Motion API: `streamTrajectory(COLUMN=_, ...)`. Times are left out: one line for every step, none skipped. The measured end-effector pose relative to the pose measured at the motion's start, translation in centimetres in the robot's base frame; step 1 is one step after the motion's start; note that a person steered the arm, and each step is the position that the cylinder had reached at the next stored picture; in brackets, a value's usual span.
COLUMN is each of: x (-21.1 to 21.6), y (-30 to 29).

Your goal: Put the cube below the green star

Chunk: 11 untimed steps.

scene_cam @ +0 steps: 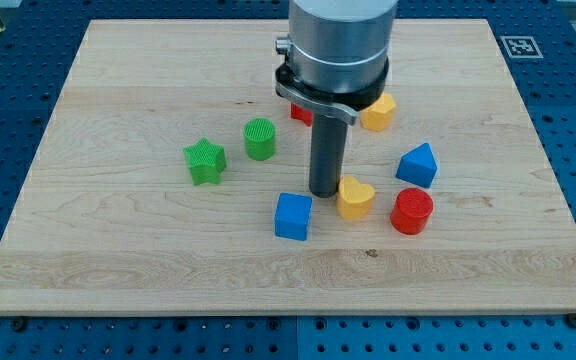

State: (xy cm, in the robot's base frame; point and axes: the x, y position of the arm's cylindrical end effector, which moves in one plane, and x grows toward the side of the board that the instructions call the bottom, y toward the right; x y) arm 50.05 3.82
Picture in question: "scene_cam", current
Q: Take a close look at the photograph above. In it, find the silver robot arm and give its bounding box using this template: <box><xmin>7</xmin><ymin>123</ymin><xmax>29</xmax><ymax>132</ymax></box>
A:
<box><xmin>285</xmin><ymin>0</ymin><xmax>398</xmax><ymax>93</ymax></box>

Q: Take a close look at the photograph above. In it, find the blue cube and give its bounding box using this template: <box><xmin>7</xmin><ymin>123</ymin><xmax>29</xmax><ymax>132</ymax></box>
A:
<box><xmin>274</xmin><ymin>193</ymin><xmax>313</xmax><ymax>241</ymax></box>

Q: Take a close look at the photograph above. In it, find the green star block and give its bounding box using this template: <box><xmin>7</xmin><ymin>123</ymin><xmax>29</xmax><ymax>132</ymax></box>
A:
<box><xmin>183</xmin><ymin>138</ymin><xmax>227</xmax><ymax>186</ymax></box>

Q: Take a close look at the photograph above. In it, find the green cylinder block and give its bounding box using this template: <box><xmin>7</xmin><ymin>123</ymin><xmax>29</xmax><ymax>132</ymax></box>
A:
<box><xmin>243</xmin><ymin>118</ymin><xmax>276</xmax><ymax>161</ymax></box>

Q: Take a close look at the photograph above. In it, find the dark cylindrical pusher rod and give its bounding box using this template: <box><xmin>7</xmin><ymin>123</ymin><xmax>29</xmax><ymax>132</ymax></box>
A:
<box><xmin>309</xmin><ymin>114</ymin><xmax>348</xmax><ymax>198</ymax></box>

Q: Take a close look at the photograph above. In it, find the yellow heart block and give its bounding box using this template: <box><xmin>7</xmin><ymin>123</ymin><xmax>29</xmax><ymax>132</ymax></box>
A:
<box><xmin>336</xmin><ymin>176</ymin><xmax>376</xmax><ymax>220</ymax></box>

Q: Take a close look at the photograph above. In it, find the black clamp with silver lever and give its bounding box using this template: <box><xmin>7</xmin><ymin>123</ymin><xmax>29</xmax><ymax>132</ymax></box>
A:
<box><xmin>275</xmin><ymin>60</ymin><xmax>389</xmax><ymax>125</ymax></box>

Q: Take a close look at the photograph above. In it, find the yellow pentagon block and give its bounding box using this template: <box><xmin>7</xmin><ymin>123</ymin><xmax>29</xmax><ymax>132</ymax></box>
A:
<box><xmin>360</xmin><ymin>92</ymin><xmax>396</xmax><ymax>132</ymax></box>

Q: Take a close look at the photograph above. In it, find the wooden board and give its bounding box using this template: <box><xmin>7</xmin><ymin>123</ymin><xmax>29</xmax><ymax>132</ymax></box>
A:
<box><xmin>0</xmin><ymin>19</ymin><xmax>576</xmax><ymax>316</ymax></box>

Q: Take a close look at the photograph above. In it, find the red cylinder block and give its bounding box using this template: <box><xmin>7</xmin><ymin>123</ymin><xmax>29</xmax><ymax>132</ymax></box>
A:
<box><xmin>390</xmin><ymin>188</ymin><xmax>434</xmax><ymax>235</ymax></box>

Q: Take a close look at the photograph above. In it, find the blue triangle block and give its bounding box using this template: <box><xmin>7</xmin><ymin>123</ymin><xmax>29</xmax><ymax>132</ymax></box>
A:
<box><xmin>395</xmin><ymin>143</ymin><xmax>438</xmax><ymax>189</ymax></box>

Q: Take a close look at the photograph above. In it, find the white fiducial marker tag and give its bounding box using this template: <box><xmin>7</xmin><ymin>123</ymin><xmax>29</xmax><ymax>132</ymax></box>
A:
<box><xmin>501</xmin><ymin>35</ymin><xmax>543</xmax><ymax>59</ymax></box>

